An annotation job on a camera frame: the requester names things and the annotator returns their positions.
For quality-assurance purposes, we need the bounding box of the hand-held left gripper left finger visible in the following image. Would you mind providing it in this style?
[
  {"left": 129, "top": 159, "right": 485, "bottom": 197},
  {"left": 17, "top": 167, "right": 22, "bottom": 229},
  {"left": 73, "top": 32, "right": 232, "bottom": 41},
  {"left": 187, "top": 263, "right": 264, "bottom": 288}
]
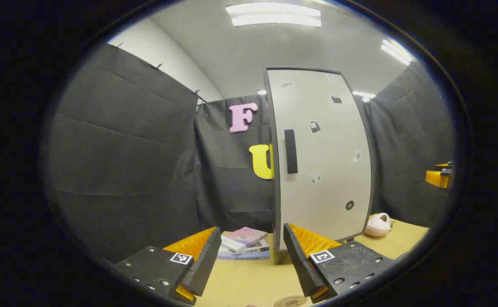
[{"left": 113, "top": 226, "right": 222, "bottom": 306}]

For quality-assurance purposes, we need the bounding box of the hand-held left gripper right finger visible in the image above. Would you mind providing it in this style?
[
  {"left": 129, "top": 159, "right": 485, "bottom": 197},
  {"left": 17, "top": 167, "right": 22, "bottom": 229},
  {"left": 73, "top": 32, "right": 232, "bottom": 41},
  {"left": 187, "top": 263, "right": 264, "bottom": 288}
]
[{"left": 283, "top": 223, "right": 398, "bottom": 304}]

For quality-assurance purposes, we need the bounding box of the dark grey cabinet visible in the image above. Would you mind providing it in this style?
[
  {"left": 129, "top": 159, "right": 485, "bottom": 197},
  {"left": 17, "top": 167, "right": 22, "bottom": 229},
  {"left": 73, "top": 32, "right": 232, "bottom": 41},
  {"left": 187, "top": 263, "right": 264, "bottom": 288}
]
[{"left": 262, "top": 67, "right": 377, "bottom": 265}]

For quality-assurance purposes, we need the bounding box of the beige cabinet door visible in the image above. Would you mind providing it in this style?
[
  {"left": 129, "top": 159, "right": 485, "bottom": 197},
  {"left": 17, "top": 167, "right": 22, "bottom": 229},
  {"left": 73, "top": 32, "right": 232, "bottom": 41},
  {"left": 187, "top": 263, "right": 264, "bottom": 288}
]
[{"left": 267, "top": 69, "right": 375, "bottom": 252}]

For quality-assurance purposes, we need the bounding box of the black door handle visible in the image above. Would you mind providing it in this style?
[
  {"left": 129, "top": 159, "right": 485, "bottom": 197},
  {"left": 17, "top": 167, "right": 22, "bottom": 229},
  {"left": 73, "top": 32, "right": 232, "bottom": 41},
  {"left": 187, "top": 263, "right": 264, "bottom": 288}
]
[{"left": 284, "top": 129, "right": 298, "bottom": 174}]

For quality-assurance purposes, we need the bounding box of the blue book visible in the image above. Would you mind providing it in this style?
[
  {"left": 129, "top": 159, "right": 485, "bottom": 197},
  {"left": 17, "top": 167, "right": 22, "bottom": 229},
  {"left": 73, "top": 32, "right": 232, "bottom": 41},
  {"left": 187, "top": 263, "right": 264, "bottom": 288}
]
[{"left": 216, "top": 251, "right": 271, "bottom": 261}]

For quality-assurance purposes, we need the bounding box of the white book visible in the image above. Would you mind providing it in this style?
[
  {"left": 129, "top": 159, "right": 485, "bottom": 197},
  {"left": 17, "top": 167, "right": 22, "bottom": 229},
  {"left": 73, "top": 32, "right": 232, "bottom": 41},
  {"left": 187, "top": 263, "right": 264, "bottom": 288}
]
[{"left": 219, "top": 240, "right": 270, "bottom": 255}]

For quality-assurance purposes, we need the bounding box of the pink cover book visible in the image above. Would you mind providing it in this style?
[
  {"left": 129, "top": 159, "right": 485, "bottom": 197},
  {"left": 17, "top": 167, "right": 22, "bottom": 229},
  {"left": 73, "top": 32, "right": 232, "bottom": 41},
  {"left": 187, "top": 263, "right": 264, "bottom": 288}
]
[{"left": 220, "top": 227, "right": 268, "bottom": 253}]

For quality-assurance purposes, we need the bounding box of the pink plush slipper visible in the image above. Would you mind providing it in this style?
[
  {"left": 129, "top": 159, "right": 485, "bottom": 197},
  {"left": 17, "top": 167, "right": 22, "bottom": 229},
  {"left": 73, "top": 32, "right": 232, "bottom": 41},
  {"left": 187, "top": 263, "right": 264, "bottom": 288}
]
[{"left": 364, "top": 212, "right": 392, "bottom": 238}]

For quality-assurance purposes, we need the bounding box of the ceiling light strip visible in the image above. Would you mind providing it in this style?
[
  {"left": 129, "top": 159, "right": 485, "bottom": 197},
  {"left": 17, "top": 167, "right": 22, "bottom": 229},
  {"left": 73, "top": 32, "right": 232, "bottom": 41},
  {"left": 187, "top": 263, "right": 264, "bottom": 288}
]
[{"left": 381, "top": 39, "right": 415, "bottom": 67}]

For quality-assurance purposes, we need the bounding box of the black backdrop cloth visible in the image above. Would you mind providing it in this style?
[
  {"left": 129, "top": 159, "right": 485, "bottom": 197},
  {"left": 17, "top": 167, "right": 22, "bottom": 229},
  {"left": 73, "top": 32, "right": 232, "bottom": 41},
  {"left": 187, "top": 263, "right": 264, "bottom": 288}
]
[{"left": 46, "top": 43, "right": 456, "bottom": 263}]

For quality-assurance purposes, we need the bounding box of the large ceiling light panel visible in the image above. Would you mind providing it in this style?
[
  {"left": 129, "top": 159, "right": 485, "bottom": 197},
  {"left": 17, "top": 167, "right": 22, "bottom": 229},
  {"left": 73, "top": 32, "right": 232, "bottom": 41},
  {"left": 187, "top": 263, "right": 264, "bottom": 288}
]
[{"left": 225, "top": 2, "right": 322, "bottom": 28}]

